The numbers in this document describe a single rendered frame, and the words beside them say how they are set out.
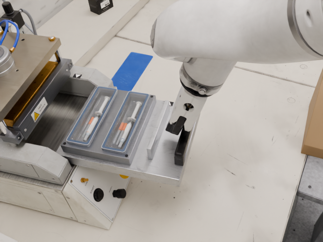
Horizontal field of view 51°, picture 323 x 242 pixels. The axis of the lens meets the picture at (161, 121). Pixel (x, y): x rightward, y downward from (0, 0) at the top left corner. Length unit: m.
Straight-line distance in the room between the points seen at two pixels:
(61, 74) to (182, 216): 0.48
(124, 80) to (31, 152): 0.58
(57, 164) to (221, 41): 0.49
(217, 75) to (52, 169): 0.42
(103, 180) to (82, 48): 0.66
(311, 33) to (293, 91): 0.94
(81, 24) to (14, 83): 0.79
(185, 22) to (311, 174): 0.70
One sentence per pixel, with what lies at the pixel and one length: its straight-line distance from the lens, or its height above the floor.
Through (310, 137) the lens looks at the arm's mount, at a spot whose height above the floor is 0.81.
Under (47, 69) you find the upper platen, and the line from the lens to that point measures 0.90.
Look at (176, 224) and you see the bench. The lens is 0.92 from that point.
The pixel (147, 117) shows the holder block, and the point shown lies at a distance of 0.81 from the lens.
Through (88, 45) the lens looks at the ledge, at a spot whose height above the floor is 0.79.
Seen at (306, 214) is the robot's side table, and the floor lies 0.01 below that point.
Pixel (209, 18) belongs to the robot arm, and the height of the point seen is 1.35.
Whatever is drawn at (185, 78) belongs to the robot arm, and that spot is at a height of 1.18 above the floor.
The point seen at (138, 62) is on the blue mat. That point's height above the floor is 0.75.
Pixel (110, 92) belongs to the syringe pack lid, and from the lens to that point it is 0.87.
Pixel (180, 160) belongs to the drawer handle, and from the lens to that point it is 0.73.
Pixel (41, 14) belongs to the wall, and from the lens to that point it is 1.64.
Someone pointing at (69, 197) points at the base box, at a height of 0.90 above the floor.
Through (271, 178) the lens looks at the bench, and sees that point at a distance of 1.01.
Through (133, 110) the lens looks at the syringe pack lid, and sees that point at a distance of 0.82.
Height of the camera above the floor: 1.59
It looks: 48 degrees down
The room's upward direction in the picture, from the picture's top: 6 degrees counter-clockwise
